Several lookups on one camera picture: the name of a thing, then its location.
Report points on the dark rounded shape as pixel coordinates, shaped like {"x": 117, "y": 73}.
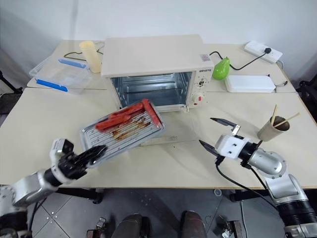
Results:
{"x": 131, "y": 226}
{"x": 193, "y": 224}

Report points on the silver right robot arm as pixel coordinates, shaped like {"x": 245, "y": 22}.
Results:
{"x": 272, "y": 163}

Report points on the black table frame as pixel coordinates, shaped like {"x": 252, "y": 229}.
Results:
{"x": 81, "y": 193}

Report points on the red sausage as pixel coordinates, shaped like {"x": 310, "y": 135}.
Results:
{"x": 133, "y": 108}
{"x": 110, "y": 123}
{"x": 123, "y": 114}
{"x": 151, "y": 112}

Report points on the black power plug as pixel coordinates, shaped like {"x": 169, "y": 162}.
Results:
{"x": 268, "y": 50}

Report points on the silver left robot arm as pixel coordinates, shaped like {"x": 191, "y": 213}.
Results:
{"x": 27, "y": 186}

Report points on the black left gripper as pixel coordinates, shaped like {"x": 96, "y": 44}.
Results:
{"x": 73, "y": 166}

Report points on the wooden stick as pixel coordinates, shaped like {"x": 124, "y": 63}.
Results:
{"x": 288, "y": 119}
{"x": 274, "y": 114}

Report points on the cream cylindrical cup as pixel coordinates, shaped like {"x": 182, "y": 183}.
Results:
{"x": 90, "y": 57}

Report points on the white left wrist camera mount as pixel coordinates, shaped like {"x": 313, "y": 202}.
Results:
{"x": 55, "y": 148}

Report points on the green pear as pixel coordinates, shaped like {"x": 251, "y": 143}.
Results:
{"x": 221, "y": 69}

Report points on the brown paper cup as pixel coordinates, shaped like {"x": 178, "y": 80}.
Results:
{"x": 268, "y": 131}

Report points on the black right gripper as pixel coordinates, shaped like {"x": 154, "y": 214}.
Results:
{"x": 220, "y": 156}

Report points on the cream white toaster oven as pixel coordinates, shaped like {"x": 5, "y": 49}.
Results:
{"x": 151, "y": 54}

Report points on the white power strip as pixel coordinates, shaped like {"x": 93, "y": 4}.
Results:
{"x": 257, "y": 49}

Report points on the silver metal baking tray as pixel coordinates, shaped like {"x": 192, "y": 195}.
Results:
{"x": 133, "y": 135}

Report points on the clear blue-clipped plastic container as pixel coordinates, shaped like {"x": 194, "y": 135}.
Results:
{"x": 60, "y": 75}

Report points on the flat white box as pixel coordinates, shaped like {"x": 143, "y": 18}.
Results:
{"x": 250, "y": 83}

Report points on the glass oven door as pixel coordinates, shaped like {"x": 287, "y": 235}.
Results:
{"x": 178, "y": 129}

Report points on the black stand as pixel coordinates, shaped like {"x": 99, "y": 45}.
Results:
{"x": 308, "y": 96}

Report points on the black chair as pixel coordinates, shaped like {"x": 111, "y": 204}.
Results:
{"x": 10, "y": 96}

